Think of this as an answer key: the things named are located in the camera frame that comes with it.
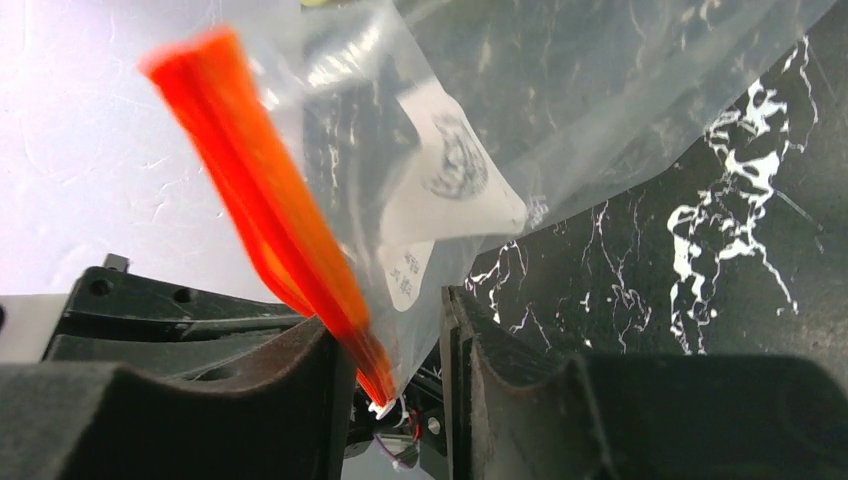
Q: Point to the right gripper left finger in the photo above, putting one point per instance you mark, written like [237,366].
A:
[127,377]

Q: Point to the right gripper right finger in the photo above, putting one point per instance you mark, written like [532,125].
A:
[512,412]

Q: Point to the clear zip top bag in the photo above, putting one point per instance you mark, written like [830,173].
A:
[367,151]

